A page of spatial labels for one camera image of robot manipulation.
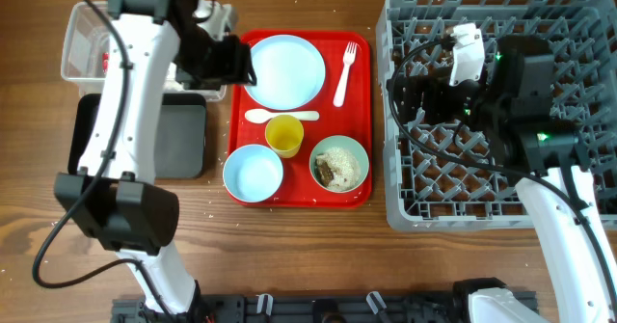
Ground yellow plastic cup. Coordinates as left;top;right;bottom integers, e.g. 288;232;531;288
265;115;305;158

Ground green bowl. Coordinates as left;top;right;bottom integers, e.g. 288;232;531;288
309;135;370;194

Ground rice and food leftovers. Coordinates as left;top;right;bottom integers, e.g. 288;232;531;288
314;147;361;192

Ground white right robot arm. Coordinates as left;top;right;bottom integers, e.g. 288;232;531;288
387;36;616;322

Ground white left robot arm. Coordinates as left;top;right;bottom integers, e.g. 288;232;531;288
54;0;257;322

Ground grey dishwasher rack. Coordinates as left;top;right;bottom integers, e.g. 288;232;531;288
376;0;616;231

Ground black waste tray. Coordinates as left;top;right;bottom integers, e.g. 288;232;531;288
67;94;207;179

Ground clear plastic waste bin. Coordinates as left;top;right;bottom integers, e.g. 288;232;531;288
61;2;229;102

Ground cream plastic spoon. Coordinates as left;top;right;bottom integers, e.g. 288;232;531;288
244;108;321;125

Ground large light blue plate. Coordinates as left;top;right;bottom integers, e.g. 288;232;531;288
245;35;326;111

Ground white plastic fork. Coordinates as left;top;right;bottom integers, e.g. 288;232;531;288
333;41;358;107

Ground red snack wrapper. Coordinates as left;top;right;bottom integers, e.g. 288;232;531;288
101;52;109;74

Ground light blue bowl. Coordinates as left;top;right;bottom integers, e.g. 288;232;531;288
223;144;283;203

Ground red plastic tray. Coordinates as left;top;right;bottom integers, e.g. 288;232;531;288
242;29;373;208

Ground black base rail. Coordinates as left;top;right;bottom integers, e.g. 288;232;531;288
110;291;453;323

